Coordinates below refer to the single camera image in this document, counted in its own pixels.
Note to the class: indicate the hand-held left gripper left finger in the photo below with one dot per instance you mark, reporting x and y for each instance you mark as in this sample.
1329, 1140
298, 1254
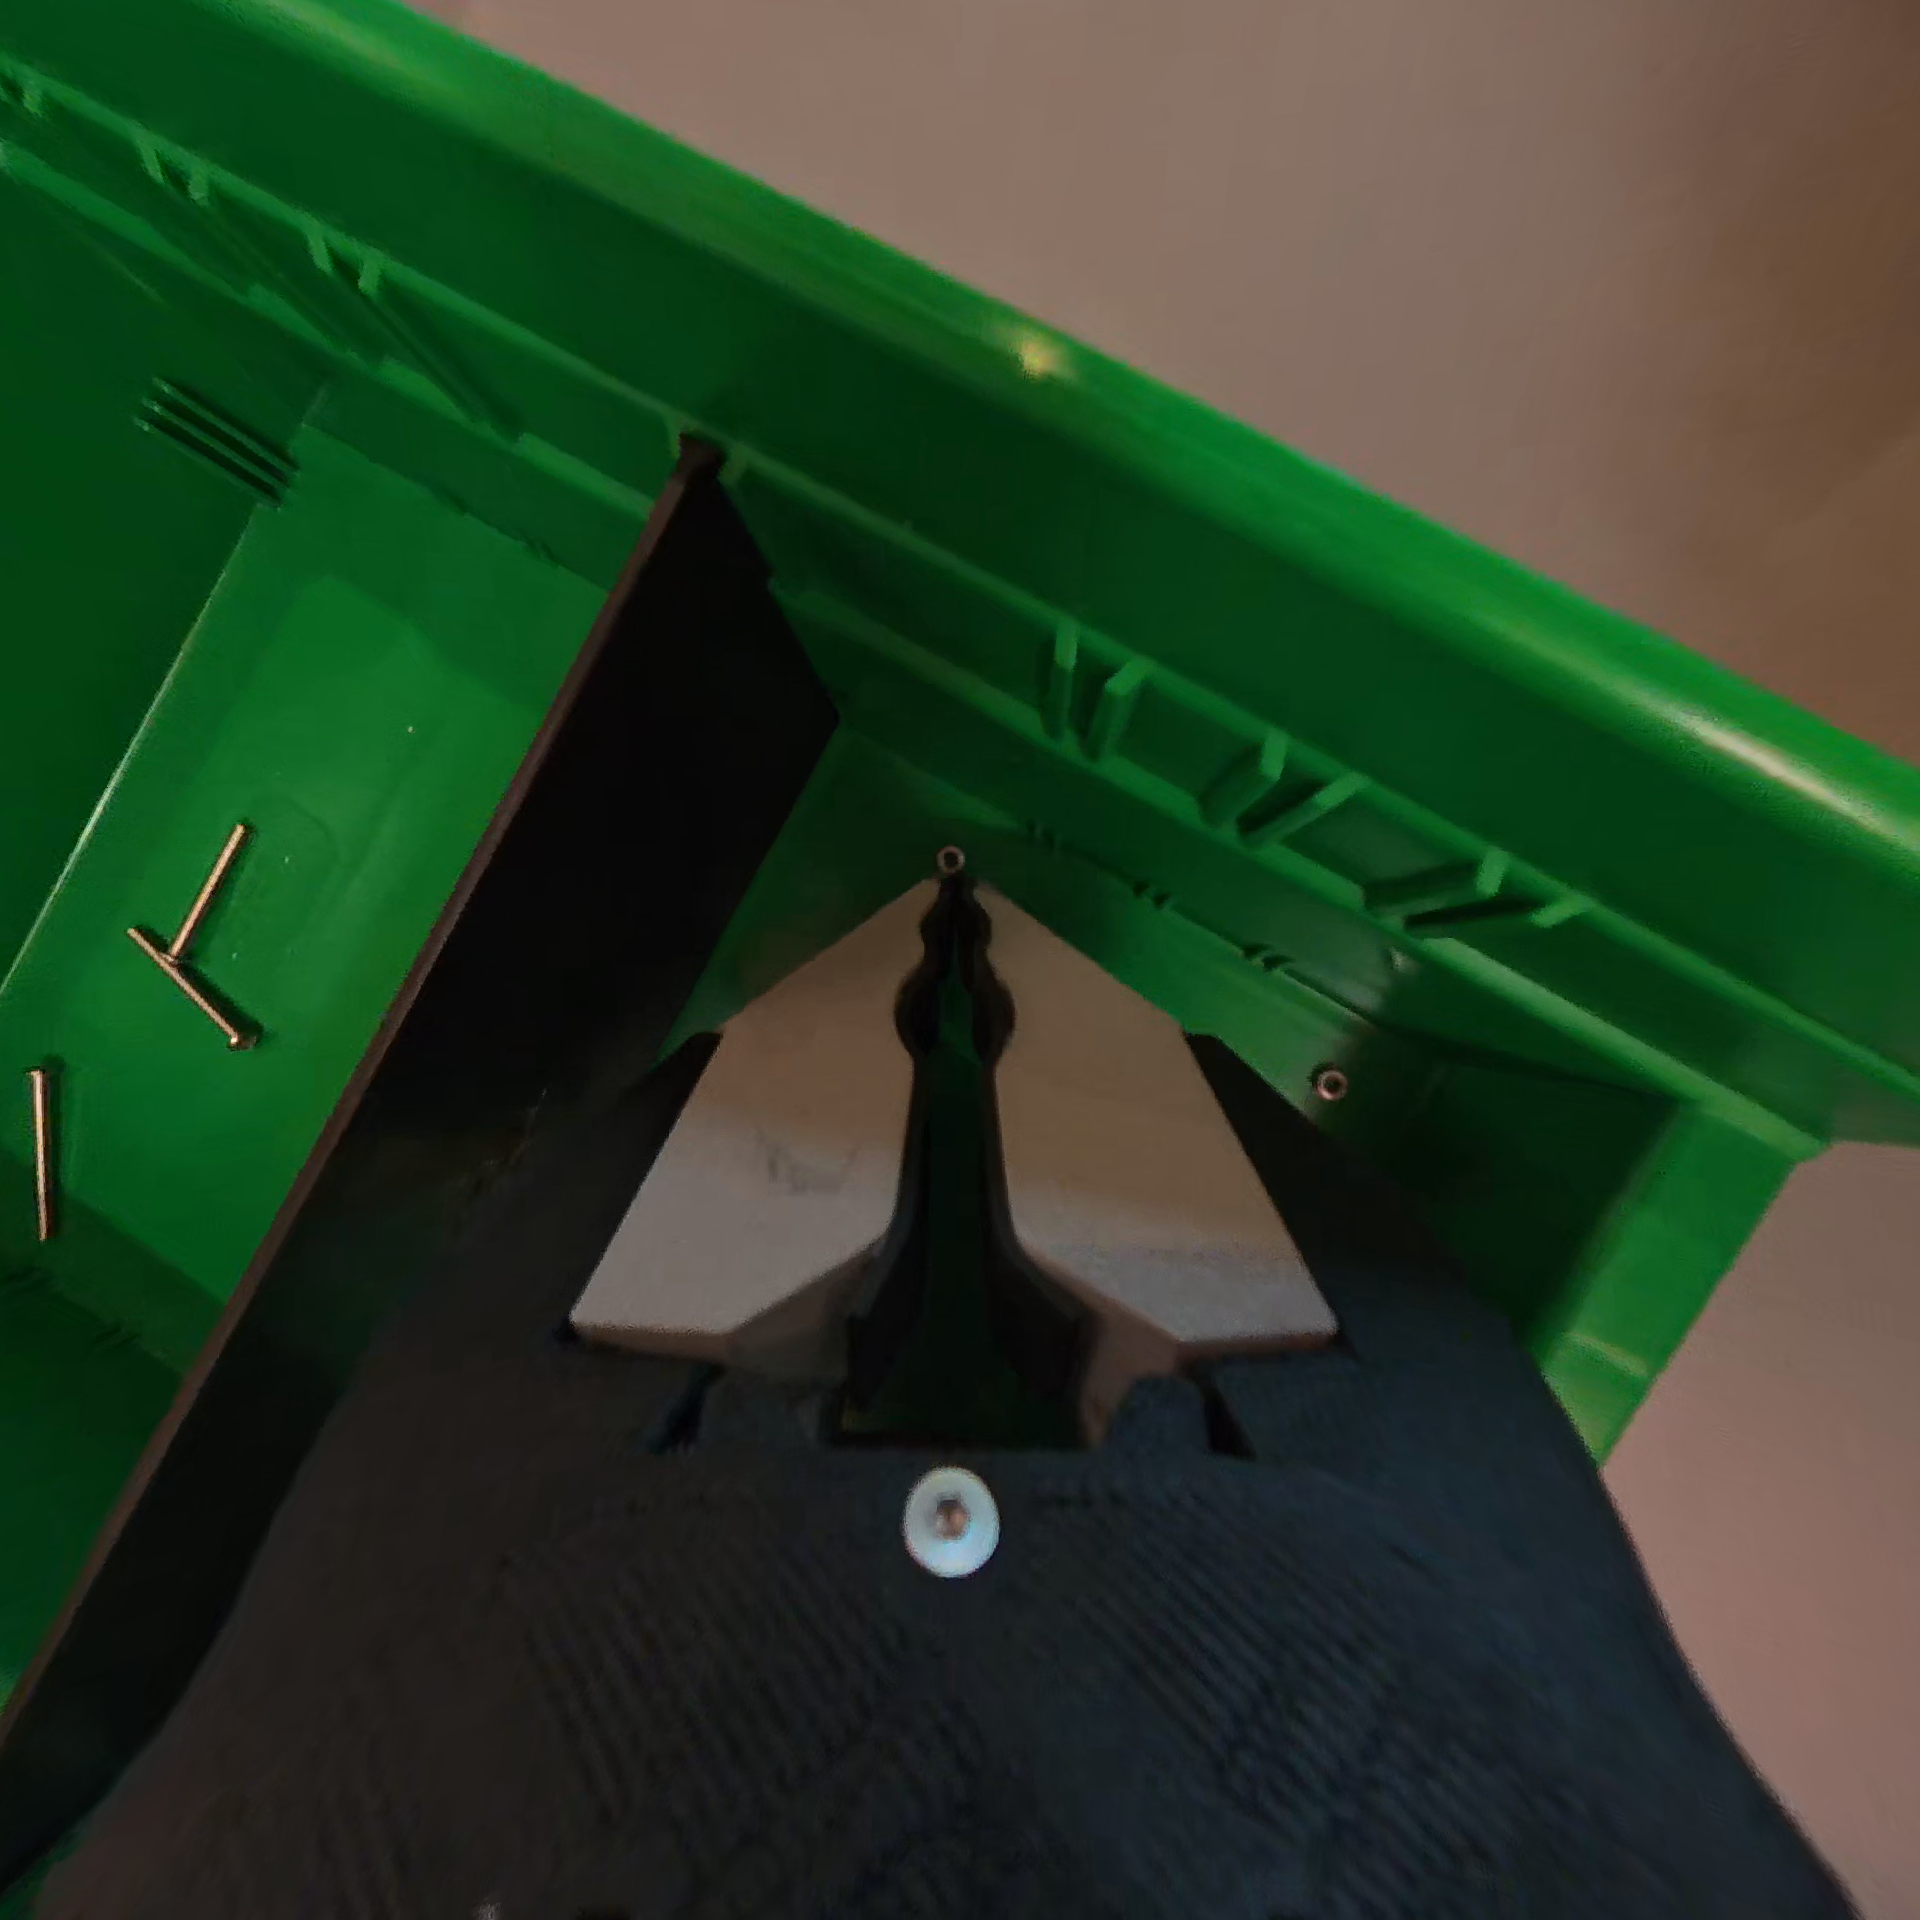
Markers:
767, 1170

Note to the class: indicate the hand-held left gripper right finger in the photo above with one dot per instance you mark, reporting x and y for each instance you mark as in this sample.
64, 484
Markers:
1142, 1199

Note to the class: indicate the green plastic bin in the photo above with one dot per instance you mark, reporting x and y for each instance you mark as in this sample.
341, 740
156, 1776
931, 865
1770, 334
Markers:
376, 672

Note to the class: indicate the grey desk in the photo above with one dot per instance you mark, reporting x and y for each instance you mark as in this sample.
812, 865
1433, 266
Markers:
1349, 226

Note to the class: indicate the black bin divider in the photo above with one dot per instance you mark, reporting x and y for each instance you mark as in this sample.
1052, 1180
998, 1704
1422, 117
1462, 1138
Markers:
570, 900

